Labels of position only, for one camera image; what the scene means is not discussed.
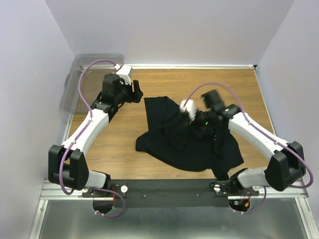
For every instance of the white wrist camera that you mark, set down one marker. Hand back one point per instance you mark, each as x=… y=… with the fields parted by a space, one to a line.
x=188 y=107
x=125 y=72

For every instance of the clear plastic bin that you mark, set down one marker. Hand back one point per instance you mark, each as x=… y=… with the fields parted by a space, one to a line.
x=92 y=82

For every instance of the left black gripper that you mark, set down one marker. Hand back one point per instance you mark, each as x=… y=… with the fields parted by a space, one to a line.
x=134 y=97

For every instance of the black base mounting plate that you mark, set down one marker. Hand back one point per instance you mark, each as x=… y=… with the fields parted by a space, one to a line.
x=169 y=193

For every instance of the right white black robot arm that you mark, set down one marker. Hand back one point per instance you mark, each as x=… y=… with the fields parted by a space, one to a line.
x=286 y=160

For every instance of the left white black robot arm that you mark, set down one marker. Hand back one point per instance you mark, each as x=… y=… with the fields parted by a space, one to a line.
x=67 y=164

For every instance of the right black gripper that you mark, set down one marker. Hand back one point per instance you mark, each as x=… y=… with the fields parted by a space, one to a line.
x=194 y=123

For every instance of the black t shirt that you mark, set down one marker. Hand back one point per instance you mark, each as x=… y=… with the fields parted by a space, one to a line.
x=170 y=140

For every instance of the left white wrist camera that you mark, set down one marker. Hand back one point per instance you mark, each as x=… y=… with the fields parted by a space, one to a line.
x=125 y=72

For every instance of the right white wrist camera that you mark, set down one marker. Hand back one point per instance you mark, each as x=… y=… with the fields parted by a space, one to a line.
x=188 y=107

